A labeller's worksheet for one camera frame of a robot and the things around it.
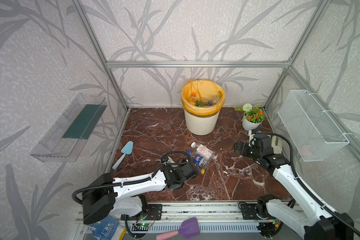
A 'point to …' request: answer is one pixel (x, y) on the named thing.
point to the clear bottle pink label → (203, 150)
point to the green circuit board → (145, 225)
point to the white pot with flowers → (252, 117)
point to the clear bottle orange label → (193, 99)
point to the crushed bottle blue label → (213, 101)
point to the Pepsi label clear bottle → (199, 160)
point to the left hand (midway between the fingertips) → (189, 165)
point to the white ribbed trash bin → (201, 126)
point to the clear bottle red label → (203, 171)
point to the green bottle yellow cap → (199, 104)
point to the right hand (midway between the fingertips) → (240, 142)
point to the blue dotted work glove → (105, 229)
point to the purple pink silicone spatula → (189, 228)
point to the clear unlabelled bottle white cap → (205, 101)
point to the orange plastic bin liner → (202, 88)
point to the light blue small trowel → (127, 149)
